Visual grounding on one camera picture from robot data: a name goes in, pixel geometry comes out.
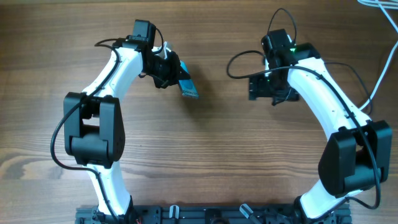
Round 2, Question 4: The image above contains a turquoise screen Galaxy smartphone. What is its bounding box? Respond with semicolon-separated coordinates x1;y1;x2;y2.
178;78;199;98

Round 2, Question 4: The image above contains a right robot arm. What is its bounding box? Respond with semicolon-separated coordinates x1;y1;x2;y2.
249;29;392;223

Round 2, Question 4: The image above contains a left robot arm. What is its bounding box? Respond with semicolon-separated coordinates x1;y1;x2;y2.
55;19;198;223

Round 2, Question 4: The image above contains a white power strip cord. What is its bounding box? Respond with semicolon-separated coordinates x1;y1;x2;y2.
359;40;398;111

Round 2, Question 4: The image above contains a white cable bundle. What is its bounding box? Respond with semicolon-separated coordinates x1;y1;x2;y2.
356;0;398;34

